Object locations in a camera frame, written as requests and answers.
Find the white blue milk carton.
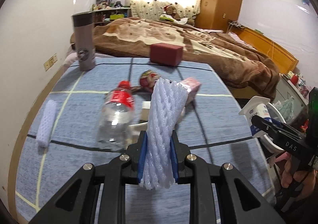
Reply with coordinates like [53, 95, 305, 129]
[239, 96, 272, 138]

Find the clear plastic bottle red label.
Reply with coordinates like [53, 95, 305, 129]
[96, 80, 135, 151]

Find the white foam fruit net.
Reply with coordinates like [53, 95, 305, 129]
[140, 78, 188, 190]

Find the white trash bin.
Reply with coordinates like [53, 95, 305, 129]
[258, 102, 286, 158]

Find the person's right hand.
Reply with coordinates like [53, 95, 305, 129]
[281, 152, 317, 201]

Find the small white foam net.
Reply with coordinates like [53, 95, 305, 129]
[36, 100, 57, 148]

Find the wooden bed headboard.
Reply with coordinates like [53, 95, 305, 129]
[230, 26, 299, 74]

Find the red round snack wrapper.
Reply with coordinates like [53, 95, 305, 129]
[140, 70, 161, 93]

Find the dark red box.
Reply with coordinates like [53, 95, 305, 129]
[150, 43, 183, 67]

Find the brown patterned blanket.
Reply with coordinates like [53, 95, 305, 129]
[92, 17, 280, 100]

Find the grey thermos tumbler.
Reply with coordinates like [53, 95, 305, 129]
[72, 11, 95, 71]

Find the brown teddy bear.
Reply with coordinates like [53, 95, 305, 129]
[164, 4, 181, 21]

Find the cluttered shelf unit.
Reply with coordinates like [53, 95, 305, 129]
[91, 0, 132, 26]

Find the wall power socket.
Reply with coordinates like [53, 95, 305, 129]
[44, 53, 58, 71]

